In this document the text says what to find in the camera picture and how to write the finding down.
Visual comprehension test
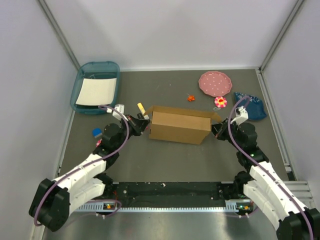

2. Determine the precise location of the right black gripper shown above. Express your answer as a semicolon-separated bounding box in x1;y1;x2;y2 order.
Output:
207;117;244;151

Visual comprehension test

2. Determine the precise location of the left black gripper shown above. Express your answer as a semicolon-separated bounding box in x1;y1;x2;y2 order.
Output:
114;114;151;151

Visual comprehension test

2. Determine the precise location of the brown cardboard box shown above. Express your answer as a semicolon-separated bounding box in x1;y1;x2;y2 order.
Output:
143;105;222;145

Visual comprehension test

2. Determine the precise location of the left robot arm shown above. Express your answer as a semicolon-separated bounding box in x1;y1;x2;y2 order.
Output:
28;114;151;232

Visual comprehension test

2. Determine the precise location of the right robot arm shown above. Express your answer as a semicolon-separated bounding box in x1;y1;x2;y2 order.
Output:
211;119;320;240

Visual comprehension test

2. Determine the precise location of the yellow highlighter marker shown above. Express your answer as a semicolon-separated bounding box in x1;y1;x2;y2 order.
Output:
137;102;146;116

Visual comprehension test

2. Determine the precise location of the pink flower toy right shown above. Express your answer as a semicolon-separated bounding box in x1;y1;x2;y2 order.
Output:
213;96;228;111

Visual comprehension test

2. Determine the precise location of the pink flower toy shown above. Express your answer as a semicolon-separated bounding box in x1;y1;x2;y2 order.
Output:
96;139;102;147
213;96;228;111

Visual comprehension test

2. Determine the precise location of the small blue scraper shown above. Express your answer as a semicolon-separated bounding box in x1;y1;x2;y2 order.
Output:
92;128;103;139

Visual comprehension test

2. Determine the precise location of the dark blue leaf dish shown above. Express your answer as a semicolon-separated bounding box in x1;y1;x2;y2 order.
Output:
233;92;267;121

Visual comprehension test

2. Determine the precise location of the pink flower toy left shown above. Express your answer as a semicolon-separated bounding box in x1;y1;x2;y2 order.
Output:
96;139;102;147

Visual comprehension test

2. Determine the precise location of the orange glitter maple leaf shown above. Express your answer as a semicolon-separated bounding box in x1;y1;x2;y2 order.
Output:
187;95;196;102

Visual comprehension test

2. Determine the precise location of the pink polka dot plate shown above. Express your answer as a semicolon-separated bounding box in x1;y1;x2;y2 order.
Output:
198;71;233;97

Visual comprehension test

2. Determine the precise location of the white paper sheet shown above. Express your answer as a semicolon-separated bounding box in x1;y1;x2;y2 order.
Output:
75;78;117;106

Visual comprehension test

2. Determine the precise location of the teal plastic bin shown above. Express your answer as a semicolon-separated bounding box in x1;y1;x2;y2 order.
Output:
70;61;120;115

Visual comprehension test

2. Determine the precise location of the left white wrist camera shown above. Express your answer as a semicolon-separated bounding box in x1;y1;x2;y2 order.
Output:
106;104;125;121

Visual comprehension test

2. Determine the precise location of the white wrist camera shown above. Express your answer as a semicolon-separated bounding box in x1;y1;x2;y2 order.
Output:
106;104;125;121
230;106;249;125

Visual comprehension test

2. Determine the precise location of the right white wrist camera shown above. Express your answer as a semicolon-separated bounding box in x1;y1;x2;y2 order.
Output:
230;106;249;125

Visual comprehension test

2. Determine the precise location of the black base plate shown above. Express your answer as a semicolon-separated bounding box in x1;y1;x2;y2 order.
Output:
97;181;247;200

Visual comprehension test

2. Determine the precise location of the aluminium frame rail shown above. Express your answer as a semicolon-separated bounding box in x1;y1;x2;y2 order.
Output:
39;181;313;213

